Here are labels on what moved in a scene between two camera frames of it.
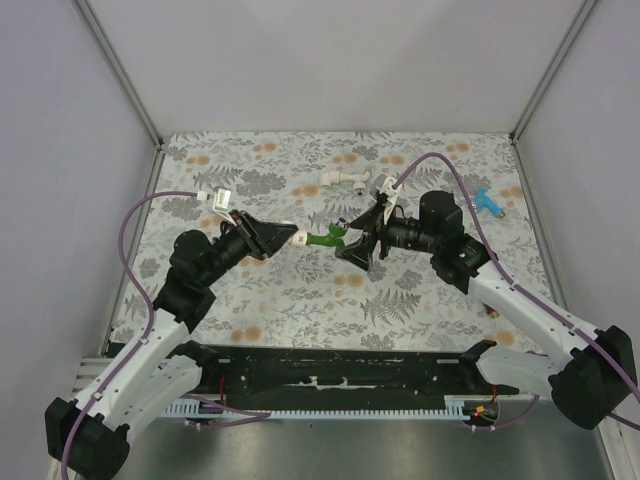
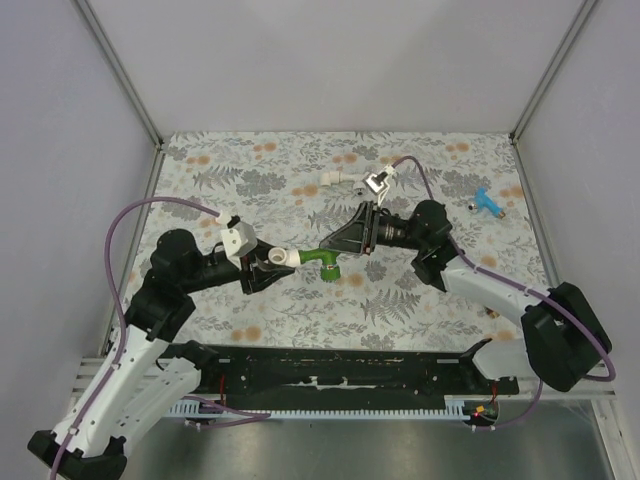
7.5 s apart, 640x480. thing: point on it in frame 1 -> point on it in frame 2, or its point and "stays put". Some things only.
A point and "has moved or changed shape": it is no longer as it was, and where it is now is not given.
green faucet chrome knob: x=331 y=239 has moved or changed shape
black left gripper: x=262 y=238 -> x=261 y=276
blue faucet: x=482 y=201 stays put
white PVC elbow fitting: x=298 y=238 -> x=279 y=256
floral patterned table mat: x=307 y=298 stays put
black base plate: x=426 y=374 stays put
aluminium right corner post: x=577 y=25 stays put
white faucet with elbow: x=335 y=177 stays put
